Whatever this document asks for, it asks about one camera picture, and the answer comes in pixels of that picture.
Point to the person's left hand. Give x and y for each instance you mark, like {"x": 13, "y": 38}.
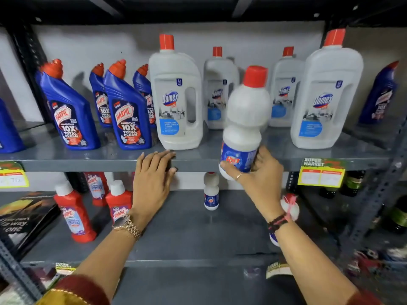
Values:
{"x": 149, "y": 190}

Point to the person's right hand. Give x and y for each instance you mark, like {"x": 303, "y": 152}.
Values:
{"x": 264, "y": 187}

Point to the person's left middle finger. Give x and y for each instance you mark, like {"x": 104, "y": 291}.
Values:
{"x": 158, "y": 161}

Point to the person's right thumb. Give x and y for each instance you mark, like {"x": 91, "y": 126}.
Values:
{"x": 231, "y": 171}

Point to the person's left thumb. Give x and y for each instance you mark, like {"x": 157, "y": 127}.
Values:
{"x": 171, "y": 175}

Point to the person's left little finger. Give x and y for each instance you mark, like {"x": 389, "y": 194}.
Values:
{"x": 140, "y": 163}

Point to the white bottle red cap blue label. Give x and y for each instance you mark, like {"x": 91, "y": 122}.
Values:
{"x": 244, "y": 117}

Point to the person's right forearm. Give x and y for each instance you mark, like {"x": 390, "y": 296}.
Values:
{"x": 311, "y": 266}

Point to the person's left forearm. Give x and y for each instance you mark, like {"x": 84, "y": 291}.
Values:
{"x": 111, "y": 257}

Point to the small white bottle blue label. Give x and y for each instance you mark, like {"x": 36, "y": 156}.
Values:
{"x": 292, "y": 211}
{"x": 211, "y": 195}

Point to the blue toilet cleaner bottle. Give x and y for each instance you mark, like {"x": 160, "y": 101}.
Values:
{"x": 8, "y": 130}
{"x": 127, "y": 117}
{"x": 68, "y": 117}
{"x": 99, "y": 95}
{"x": 380, "y": 98}
{"x": 143, "y": 85}

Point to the gold wrist watch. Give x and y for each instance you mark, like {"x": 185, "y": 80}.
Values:
{"x": 127, "y": 226}

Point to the grey metal shelf rack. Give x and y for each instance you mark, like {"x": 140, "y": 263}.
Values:
{"x": 197, "y": 238}

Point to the large white jug red cap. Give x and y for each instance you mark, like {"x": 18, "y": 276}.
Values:
{"x": 219, "y": 79}
{"x": 173, "y": 76}
{"x": 330, "y": 73}
{"x": 286, "y": 76}

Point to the yellow green shelf price tag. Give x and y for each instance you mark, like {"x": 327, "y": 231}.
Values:
{"x": 321, "y": 173}
{"x": 12, "y": 176}
{"x": 278, "y": 270}
{"x": 65, "y": 269}

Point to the dark green glass bottle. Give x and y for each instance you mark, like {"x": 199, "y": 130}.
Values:
{"x": 328, "y": 192}
{"x": 353, "y": 182}
{"x": 397, "y": 215}

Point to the black printed book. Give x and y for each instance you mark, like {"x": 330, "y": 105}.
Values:
{"x": 25, "y": 219}

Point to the maroon sleeve gold trim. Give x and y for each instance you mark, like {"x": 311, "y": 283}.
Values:
{"x": 76, "y": 290}

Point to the colourful packets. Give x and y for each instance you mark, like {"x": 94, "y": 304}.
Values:
{"x": 378, "y": 262}

